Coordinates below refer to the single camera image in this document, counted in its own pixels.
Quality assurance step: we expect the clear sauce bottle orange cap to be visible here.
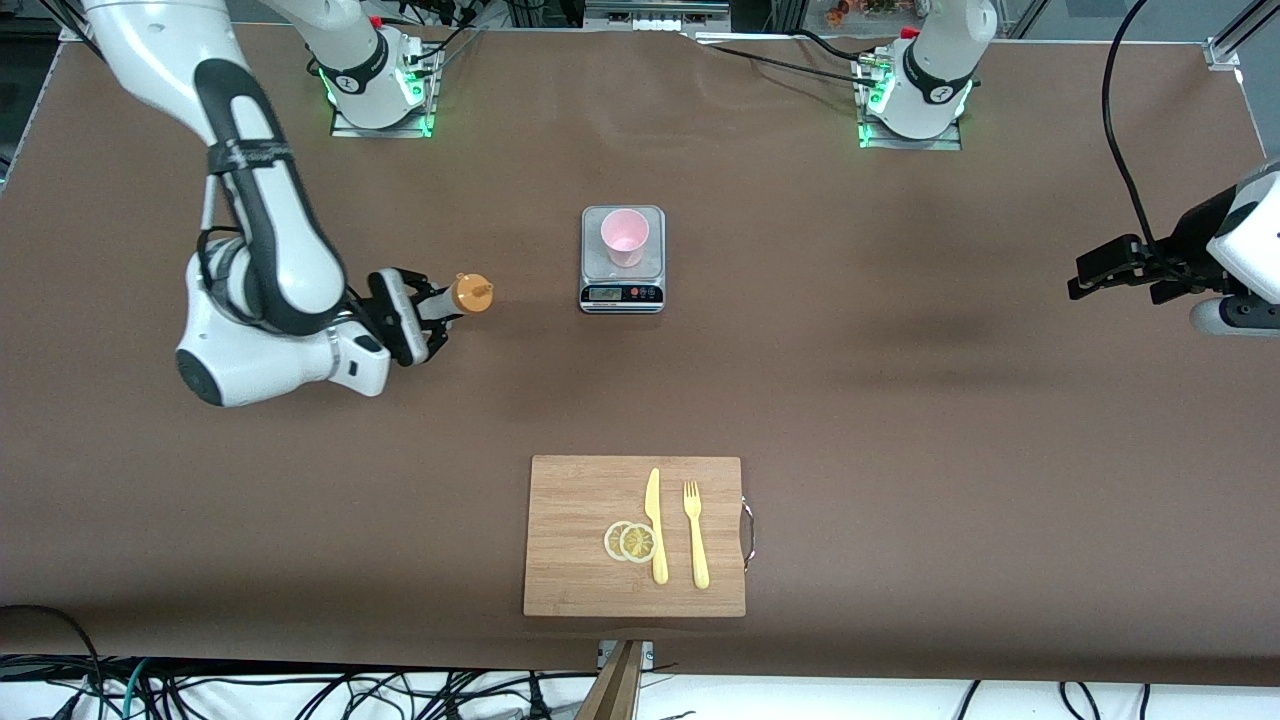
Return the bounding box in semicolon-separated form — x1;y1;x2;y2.
431;272;495;322

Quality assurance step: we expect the pink plastic cup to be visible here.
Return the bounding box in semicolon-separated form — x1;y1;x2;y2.
599;207;652;270

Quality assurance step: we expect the silver digital kitchen scale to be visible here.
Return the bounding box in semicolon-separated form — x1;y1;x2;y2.
578;204;667;316

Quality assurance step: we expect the wooden cutting board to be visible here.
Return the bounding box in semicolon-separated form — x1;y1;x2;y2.
522;454;748;619

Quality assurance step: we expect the yellow plastic knife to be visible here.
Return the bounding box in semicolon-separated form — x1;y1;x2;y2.
644;467;670;587

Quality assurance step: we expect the yellow plastic fork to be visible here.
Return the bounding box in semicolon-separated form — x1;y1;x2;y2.
682;479;712;591

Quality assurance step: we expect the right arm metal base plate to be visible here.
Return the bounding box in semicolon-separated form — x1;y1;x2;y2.
330;44;439;140

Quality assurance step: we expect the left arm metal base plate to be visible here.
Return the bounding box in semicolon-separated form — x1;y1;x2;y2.
857;58;964;152

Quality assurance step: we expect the aluminium frame profile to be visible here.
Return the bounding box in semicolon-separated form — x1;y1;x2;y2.
1203;0;1280;73

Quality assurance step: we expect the black table cable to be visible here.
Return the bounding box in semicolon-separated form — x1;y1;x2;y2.
788;27;883;67
693;40;887;92

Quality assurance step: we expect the metal table bracket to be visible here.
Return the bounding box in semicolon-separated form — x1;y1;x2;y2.
596;639;657;672

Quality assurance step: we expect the wooden post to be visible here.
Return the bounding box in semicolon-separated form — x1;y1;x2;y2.
574;640;647;720

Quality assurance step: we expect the green floor cable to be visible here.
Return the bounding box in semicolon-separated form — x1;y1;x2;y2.
94;657;153;720

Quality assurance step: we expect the black floor cable loop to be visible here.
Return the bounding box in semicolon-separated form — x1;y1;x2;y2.
0;603;103;701

